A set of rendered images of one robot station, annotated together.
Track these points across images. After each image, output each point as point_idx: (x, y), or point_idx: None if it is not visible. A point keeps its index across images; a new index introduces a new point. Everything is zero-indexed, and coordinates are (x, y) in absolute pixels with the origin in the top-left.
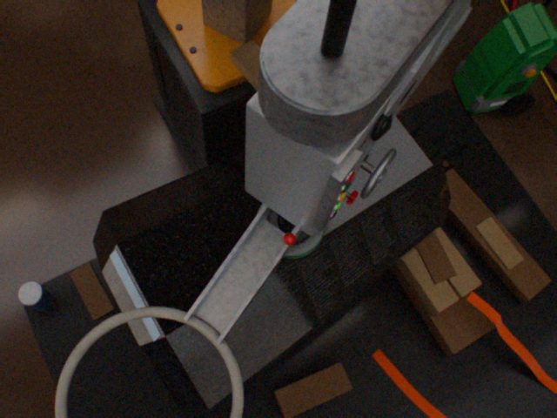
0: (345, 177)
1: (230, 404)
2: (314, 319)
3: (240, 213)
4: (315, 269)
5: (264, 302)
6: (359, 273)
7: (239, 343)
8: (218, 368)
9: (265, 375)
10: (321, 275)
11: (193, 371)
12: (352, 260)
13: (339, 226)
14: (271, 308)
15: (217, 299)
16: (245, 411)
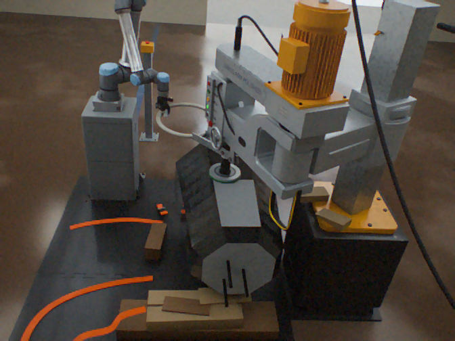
0: (208, 77)
1: (173, 220)
2: (183, 190)
3: (238, 165)
4: (202, 182)
5: (200, 166)
6: (191, 204)
7: (190, 164)
8: (186, 160)
9: (176, 235)
10: (198, 186)
11: (190, 151)
12: (198, 198)
13: (213, 186)
14: (196, 170)
15: (207, 139)
16: (166, 223)
